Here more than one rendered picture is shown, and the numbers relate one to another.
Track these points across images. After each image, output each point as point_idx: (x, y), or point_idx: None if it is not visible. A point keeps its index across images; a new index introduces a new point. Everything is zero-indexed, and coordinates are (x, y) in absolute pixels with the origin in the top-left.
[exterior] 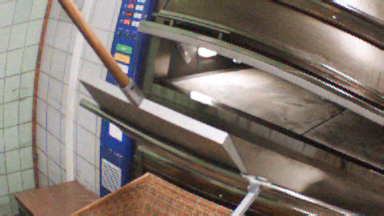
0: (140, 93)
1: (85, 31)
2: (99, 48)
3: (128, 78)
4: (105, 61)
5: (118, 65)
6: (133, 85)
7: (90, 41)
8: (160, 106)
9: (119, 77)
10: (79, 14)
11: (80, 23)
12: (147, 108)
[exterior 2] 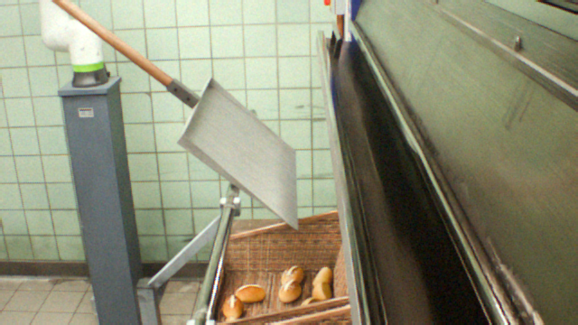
0: (190, 97)
1: (86, 25)
2: (113, 45)
3: (170, 79)
4: (129, 59)
5: (151, 65)
6: (177, 87)
7: (99, 36)
8: (194, 109)
9: (154, 77)
10: (69, 6)
11: (74, 16)
12: (192, 110)
